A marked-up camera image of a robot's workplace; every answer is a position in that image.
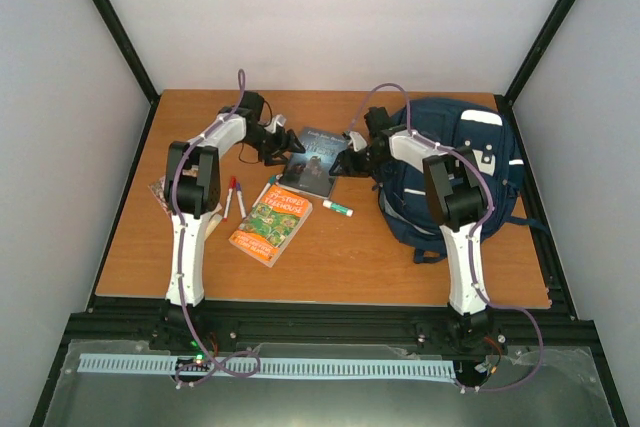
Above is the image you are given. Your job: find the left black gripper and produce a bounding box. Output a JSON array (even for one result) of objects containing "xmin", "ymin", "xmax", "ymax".
[{"xmin": 242, "ymin": 128, "xmax": 306, "ymax": 167}]

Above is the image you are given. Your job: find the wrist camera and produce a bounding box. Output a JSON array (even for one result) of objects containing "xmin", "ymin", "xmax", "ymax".
[
  {"xmin": 265, "ymin": 114, "xmax": 287, "ymax": 134},
  {"xmin": 343, "ymin": 130, "xmax": 368, "ymax": 152}
]

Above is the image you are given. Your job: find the left black frame post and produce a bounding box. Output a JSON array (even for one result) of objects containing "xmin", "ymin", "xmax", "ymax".
[{"xmin": 91, "ymin": 0, "xmax": 160, "ymax": 107}]

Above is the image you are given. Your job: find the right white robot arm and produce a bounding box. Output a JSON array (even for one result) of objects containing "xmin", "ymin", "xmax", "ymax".
[{"xmin": 330, "ymin": 107, "xmax": 494, "ymax": 353}]

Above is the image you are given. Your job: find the pink illustrated paperback book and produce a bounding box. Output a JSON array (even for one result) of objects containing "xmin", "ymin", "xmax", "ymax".
[{"xmin": 149, "ymin": 176, "xmax": 171, "ymax": 217}]

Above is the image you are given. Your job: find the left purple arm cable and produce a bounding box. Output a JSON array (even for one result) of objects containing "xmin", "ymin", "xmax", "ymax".
[{"xmin": 169, "ymin": 68, "xmax": 262, "ymax": 390}]

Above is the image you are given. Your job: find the dark fantasy paperback book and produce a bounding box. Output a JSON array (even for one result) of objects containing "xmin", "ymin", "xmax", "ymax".
[{"xmin": 278, "ymin": 127, "xmax": 347, "ymax": 199}]

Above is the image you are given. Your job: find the right black frame post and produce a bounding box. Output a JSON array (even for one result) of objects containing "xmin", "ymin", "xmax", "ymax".
[{"xmin": 503, "ymin": 0, "xmax": 609, "ymax": 103}]

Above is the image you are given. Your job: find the orange treehouse paperback book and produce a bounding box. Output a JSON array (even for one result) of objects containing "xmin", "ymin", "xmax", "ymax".
[{"xmin": 229, "ymin": 184, "xmax": 313, "ymax": 267}]

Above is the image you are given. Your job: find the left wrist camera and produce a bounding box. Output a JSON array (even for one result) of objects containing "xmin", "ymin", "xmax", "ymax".
[{"xmin": 265, "ymin": 114, "xmax": 287, "ymax": 134}]

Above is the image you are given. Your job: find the navy blue student backpack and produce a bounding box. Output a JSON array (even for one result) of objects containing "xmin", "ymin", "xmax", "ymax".
[{"xmin": 374, "ymin": 97, "xmax": 549, "ymax": 264}]

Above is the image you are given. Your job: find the purple capped marker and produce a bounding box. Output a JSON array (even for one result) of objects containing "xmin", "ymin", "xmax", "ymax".
[{"xmin": 235, "ymin": 180, "xmax": 247, "ymax": 219}]

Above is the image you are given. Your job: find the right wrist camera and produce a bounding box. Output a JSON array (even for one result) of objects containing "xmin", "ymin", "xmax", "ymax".
[{"xmin": 343, "ymin": 130, "xmax": 368, "ymax": 152}]

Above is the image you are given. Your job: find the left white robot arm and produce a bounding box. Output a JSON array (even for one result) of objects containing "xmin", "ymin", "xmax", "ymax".
[{"xmin": 164, "ymin": 91, "xmax": 304, "ymax": 350}]

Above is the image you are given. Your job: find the yellow highlighter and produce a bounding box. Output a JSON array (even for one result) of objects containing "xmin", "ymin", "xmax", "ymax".
[{"xmin": 205, "ymin": 213, "xmax": 222, "ymax": 239}]

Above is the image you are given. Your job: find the light blue slotted cable duct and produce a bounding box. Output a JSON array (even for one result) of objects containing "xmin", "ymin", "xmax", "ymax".
[{"xmin": 77, "ymin": 353, "xmax": 456, "ymax": 383}]

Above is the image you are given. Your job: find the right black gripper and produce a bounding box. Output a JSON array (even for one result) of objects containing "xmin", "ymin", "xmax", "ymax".
[{"xmin": 335, "ymin": 145, "xmax": 389, "ymax": 179}]

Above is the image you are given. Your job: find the teal capped marker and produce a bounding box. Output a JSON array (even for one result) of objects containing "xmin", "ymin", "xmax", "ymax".
[{"xmin": 252, "ymin": 174, "xmax": 281, "ymax": 207}]

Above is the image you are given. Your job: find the black frame post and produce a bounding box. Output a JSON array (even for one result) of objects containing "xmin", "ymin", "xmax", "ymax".
[
  {"xmin": 503, "ymin": 0, "xmax": 609, "ymax": 103},
  {"xmin": 91, "ymin": 0, "xmax": 160, "ymax": 107}
]

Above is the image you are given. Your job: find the red capped marker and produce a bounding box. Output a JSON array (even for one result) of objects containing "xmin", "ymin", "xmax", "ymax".
[{"xmin": 222, "ymin": 176, "xmax": 236, "ymax": 221}]

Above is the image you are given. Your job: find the black aluminium frame base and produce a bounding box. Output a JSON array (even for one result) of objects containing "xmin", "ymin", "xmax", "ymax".
[{"xmin": 32, "ymin": 89, "xmax": 628, "ymax": 426}]

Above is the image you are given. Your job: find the white green glue stick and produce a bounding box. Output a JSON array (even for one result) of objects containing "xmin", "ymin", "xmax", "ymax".
[{"xmin": 323, "ymin": 199, "xmax": 354, "ymax": 217}]

